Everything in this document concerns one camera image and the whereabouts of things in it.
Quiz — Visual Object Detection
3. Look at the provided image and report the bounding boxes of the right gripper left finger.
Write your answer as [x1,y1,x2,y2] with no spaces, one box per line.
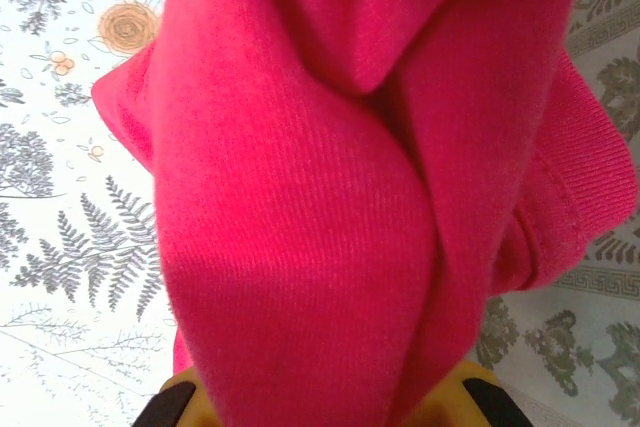
[136,368,222,427]

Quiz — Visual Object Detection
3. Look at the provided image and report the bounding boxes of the floral tablecloth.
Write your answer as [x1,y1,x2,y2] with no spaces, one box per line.
[0,0,184,427]

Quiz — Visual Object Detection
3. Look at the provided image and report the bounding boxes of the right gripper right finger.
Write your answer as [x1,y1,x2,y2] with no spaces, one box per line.
[399,358,522,427]

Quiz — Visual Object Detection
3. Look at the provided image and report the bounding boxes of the red t-shirt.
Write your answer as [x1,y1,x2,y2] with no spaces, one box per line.
[90,0,637,427]

